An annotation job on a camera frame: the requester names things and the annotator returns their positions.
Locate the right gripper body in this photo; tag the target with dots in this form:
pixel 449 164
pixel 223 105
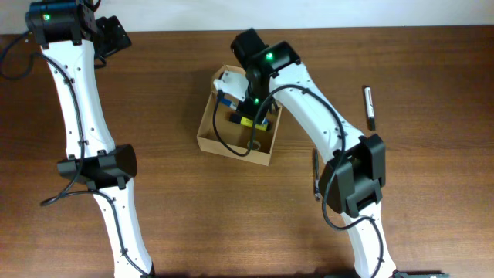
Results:
pixel 254 100

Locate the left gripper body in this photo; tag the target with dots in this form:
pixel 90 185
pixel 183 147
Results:
pixel 112 38

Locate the blue whiteboard marker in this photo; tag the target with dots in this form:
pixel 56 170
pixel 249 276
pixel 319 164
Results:
pixel 229 103

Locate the yellow highlighter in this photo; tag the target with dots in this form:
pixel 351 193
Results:
pixel 244 121

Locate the brown cardboard box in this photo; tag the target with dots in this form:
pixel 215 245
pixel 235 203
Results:
pixel 235 136

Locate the yellow tape roll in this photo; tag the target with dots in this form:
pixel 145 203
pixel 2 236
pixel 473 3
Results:
pixel 254 145

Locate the black whiteboard marker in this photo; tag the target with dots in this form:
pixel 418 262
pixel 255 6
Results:
pixel 370 108

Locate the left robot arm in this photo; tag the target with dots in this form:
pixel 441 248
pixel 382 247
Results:
pixel 74 42

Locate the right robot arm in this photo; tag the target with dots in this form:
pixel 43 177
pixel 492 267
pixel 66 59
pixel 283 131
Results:
pixel 355 172

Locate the black pen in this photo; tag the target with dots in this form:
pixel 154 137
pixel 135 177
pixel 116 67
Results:
pixel 316 175

